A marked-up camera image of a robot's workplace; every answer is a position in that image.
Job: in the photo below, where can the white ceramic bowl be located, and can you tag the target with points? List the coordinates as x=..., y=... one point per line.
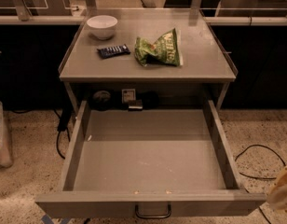
x=102, y=26

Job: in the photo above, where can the padded gripper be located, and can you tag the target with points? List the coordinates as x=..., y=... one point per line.
x=282, y=187

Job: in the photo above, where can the green chip bag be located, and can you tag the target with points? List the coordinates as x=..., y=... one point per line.
x=165, y=49

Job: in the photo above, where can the grey drawer cabinet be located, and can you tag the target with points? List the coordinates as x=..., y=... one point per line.
x=203, y=56

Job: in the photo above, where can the clear plastic bin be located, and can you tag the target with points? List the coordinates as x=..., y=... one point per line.
x=6, y=159

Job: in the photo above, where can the blue tape cross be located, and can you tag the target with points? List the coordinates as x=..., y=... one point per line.
x=48, y=220

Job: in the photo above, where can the black top drawer handle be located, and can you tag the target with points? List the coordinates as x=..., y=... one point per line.
x=140, y=215

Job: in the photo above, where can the grey top drawer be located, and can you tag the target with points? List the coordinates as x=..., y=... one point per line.
x=117, y=159

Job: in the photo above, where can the dark blue snack bar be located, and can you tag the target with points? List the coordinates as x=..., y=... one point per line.
x=113, y=51

